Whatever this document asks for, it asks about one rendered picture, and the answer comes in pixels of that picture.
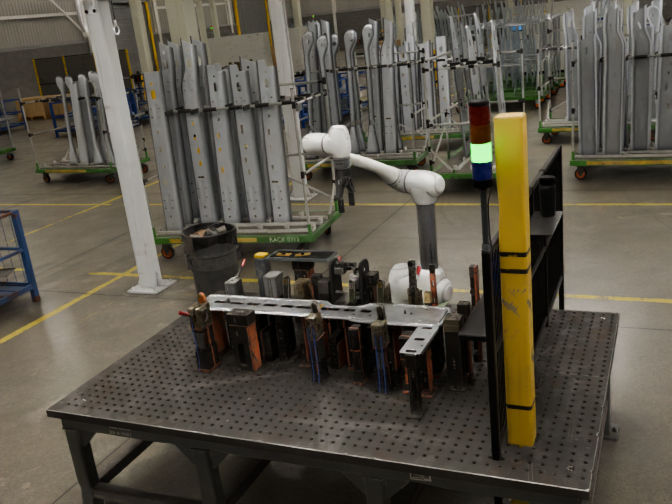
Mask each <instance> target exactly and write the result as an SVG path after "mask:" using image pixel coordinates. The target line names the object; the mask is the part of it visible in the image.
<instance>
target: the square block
mask: <svg viewBox="0 0 672 504"><path fill-rule="evenodd" d="M463 326H464V316H463V314H457V313H447V314H446V316H445V317H444V319H443V331H444V336H445V350H446V364H447V378H448V385H449V386H448V388H447V391H452V392H462V393H464V392H465V390H466V388H467V386H468V382H467V371H466V355H465V340H458V334H459V332H460V330H461V329H462V327H463Z"/></svg>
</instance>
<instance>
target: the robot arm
mask: <svg viewBox="0 0 672 504"><path fill-rule="evenodd" d="M302 148H303V150H304V151H305V152H307V153H309V154H313V155H315V156H319V157H322V158H327V157H331V158H333V165H334V168H336V169H335V170H336V176H338V177H339V180H336V183H337V186H336V198H335V199H336V200H338V209H339V213H345V209H344V199H342V198H343V193H344V188H345V187H346V188H347V189H348V191H349V192H348V198H349V206H355V200H354V192H355V187H354V184H353V181H352V178H351V170H350V167H351V165H354V166H357V167H360V168H363V169H366V170H369V171H371V172H374V173H375V174H377V175H378V176H379V177H380V178H381V179H382V180H383V181H384V182H385V183H386V184H387V185H388V186H390V187H391V188H393V189H395V190H396V191H399V192H402V193H408V194H411V196H412V198H413V201H414V203H415V204H416V207H417V223H418V238H419V253H420V266H421V271H420V275H419V277H418V281H417V288H419V289H420V290H422V296H423V303H424V295H423V293H424V292H425V291H431V290H430V277H429V264H433V265H435V273H436V284H437V298H438V304H441V303H443V302H446V301H448V300H449V299H450V298H451V296H452V293H453V287H452V284H451V282H450V281H449V279H446V276H445V274H444V272H443V269H442V268H441V267H440V266H439V265H438V251H437V234H436V216H435V203H436V201H437V198H438V196H440V195H441V194H442V193H443V191H444V188H445V181H444V179H443V177H442V176H441V175H439V174H437V173H435V172H432V171H427V170H404V169H401V170H400V169H397V168H395V167H392V166H388V165H385V164H383V163H380V162H378V161H375V160H372V159H369V158H366V157H362V156H359V155H356V154H352V153H350V152H351V141H350V136H349V132H348V129H347V127H346V126H343V125H334V126H332V127H331V129H330V131H329V134H326V133H311V134H308V135H306V136H305V137H304V138H303V140H302ZM352 187H353V188H352ZM389 282H390V288H391V298H392V302H393V304H407V305H409V302H408V294H407V288H409V274H408V265H407V263H399V264H396V265H394V266H393V268H392V269H391V271H390V274H389Z"/></svg>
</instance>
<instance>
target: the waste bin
mask: <svg viewBox="0 0 672 504"><path fill-rule="evenodd" d="M181 241H182V242H183V243H184V255H185V261H186V267H187V270H192V273H193V278H194V282H195V287H196V291H197V295H198V294H199V293H200V292H203V293H204V294H205V296H206V297H208V296H209V295H211V294H214V293H216V292H217V291H226V290H225V282H226V281H228V280H229V279H231V278H235V276H236V274H238V272H239V270H238V260H241V259H242V258H241V252H240V246H239V244H238V241H237V228H236V226H235V225H233V224H230V223H225V222H206V223H200V224H196V225H193V226H190V227H188V228H186V229H184V230H183V231H182V232H181Z"/></svg>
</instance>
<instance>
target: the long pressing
mask: <svg viewBox="0 0 672 504"><path fill-rule="evenodd" d="M227 298H229V299H230V303H227V302H226V299H227ZM206 299H207V301H208V302H209V304H210V310H211V311H224V312H230V311H231V310H233V309H234V308H238V309H253V310H255V314H267V315H281V316H296V317H306V316H307V315H308V314H309V313H310V312H311V309H305V308H296V307H298V306H303V307H311V306H310V303H311V301H312V300H307V299H290V298H273V297H255V296H238V295H221V294H211V295H209V296H208V297H206ZM216 301H224V302H226V303H215V302H216ZM317 301H318V302H319V304H324V306H323V307H322V308H335V309H339V310H337V311H336V310H320V311H321V315H322V318H325V319H339V320H349V321H352V322H355V323H363V324H372V323H373V322H374V321H375V320H376V319H377V318H378V317H377V312H376V306H377V304H378V303H369V304H365V305H362V306H341V305H332V304H331V303H330V302H328V301H324V300H317ZM232 302H240V303H243V304H231V303H232ZM249 303H256V304H259V305H247V304H249ZM266 304H272V305H277V306H264V305H266ZM382 304H383V305H384V307H385V312H386V317H387V323H388V325H391V326H405V327H417V326H419V325H424V326H438V327H441V326H442V325H443V319H444V317H445V316H446V314H447V313H451V311H450V309H449V308H448V307H442V306H425V305H407V304H390V303H382ZM283 305H287V306H294V307H292V308H289V307H282V306H283ZM346 309H351V310H355V311H353V312H351V311H345V310H346ZM363 310H367V311H371V312H369V313H367V312H361V311H363ZM404 310H406V314H404ZM410 313H412V314H410ZM353 314H354V315H353ZM369 315H371V316H369ZM418 320H420V321H418Z"/></svg>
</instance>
